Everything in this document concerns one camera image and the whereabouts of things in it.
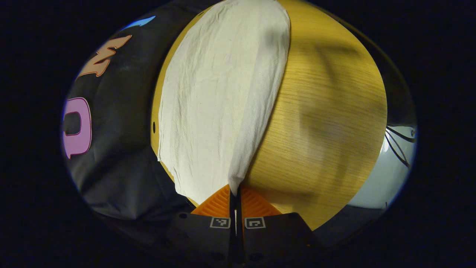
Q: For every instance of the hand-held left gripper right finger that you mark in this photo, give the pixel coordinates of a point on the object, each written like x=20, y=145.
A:
x=271, y=238

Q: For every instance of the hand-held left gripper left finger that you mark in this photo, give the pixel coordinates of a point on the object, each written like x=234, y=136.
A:
x=208, y=234

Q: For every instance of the black backdrop cloth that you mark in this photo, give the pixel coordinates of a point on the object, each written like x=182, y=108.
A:
x=122, y=123

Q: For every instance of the white jeans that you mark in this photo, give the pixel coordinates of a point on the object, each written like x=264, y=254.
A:
x=223, y=93

